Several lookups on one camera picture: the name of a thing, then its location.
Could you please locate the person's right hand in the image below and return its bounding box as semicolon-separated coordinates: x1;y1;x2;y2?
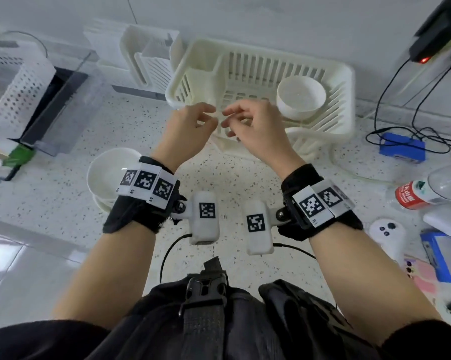
220;99;307;181

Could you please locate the person's left hand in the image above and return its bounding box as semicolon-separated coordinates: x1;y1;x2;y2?
150;102;219;173

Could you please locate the white plastic dish rack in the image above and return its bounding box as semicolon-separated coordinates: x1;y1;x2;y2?
165;37;357;147

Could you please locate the person's left forearm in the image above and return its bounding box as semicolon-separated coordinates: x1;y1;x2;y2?
51;220;162;333

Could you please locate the person's right forearm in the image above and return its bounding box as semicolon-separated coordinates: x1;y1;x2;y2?
309;220;442;348

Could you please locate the white perforated basket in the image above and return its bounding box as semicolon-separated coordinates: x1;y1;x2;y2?
0;40;56;140

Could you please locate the white slatted rack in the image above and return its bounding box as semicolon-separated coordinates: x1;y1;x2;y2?
119;25;185;95

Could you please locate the clear acrylic cover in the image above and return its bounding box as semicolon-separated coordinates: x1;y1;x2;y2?
32;48;112;158

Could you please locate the black flat tray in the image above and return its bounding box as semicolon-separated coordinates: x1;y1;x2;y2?
19;66;89;147

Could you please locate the clear bottle with red label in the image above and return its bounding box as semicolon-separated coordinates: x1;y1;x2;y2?
386;163;451;211

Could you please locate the white game controller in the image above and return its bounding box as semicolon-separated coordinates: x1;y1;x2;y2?
367;217;408;265

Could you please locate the green and white carton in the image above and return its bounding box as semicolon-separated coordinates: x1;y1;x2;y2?
0;138;35;183

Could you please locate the black chest pack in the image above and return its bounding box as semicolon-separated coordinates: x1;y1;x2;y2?
86;255;383;360

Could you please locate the black charger with red light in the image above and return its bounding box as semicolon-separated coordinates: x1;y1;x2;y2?
409;0;451;64

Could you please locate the white flat box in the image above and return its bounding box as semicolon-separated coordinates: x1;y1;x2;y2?
422;202;451;244

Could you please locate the pink phone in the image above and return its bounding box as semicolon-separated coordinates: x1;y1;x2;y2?
403;256;440;295

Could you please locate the blue framed box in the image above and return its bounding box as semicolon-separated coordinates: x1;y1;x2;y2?
420;228;451;284

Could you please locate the black shirt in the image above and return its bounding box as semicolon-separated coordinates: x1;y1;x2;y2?
0;318;451;360

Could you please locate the black wrist strap with markers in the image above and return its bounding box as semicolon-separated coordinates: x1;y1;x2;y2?
102;156;181;235
277;163;364;243

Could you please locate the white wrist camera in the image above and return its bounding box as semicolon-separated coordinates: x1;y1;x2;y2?
180;190;220;246
244;200;286;256

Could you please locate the black camera cable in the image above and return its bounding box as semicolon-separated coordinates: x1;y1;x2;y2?
272;242;318;259
159;232;193;286

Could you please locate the black power cable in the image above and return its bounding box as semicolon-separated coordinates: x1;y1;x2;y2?
365;57;451;154
411;65;451;151

